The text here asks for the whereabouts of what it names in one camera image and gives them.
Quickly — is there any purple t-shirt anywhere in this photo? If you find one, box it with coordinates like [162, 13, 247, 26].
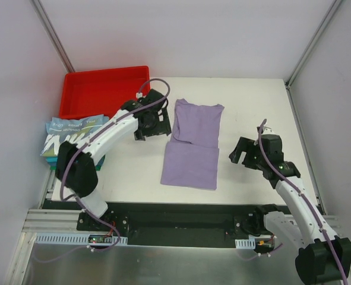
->
[160, 99, 224, 190]

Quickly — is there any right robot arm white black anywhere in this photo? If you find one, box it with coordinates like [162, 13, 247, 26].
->
[229, 134, 351, 284]

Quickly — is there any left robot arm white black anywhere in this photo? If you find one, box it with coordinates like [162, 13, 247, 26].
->
[55, 89, 171, 231]

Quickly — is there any red plastic bin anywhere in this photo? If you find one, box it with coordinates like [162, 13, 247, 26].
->
[58, 65, 150, 119]

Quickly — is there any folded green shirt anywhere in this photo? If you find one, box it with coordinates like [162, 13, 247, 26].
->
[49, 165, 102, 171]

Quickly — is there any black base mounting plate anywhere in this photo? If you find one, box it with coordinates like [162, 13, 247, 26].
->
[76, 201, 271, 247]

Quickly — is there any folded teal shirt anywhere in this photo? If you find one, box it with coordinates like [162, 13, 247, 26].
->
[45, 156, 105, 167]

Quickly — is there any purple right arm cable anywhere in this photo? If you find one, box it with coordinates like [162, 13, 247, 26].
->
[258, 119, 349, 285]

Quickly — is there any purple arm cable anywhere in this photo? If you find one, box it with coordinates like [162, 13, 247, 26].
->
[258, 119, 349, 285]
[59, 78, 172, 214]

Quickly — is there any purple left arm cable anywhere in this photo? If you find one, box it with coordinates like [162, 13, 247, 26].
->
[59, 78, 172, 214]

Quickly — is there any right white cable duct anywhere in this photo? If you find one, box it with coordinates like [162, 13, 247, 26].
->
[235, 239, 256, 250]

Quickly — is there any white cable duct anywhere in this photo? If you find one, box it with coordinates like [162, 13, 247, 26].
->
[235, 239, 256, 250]
[35, 233, 128, 246]

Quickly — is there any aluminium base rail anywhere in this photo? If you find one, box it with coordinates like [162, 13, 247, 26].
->
[23, 208, 84, 233]

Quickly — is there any left aluminium frame post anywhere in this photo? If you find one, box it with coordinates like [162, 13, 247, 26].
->
[30, 0, 75, 73]

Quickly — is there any aluminium frame post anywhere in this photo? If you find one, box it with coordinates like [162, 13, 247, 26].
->
[30, 0, 75, 73]
[285, 0, 345, 90]

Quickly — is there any left white cable duct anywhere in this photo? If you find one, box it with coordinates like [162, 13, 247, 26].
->
[35, 233, 128, 246]

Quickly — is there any right aluminium frame post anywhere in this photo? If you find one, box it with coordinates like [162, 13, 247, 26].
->
[285, 0, 345, 90]

